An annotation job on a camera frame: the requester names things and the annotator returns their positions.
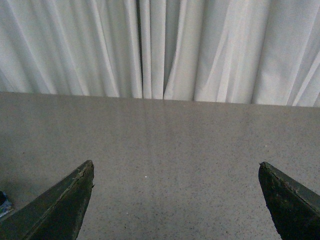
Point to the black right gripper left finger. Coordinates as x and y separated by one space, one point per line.
57 214

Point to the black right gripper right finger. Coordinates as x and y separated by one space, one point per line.
294 208

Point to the yellow mushroom push button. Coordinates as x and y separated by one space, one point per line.
5 205

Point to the white pleated curtain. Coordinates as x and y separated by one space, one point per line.
229 51

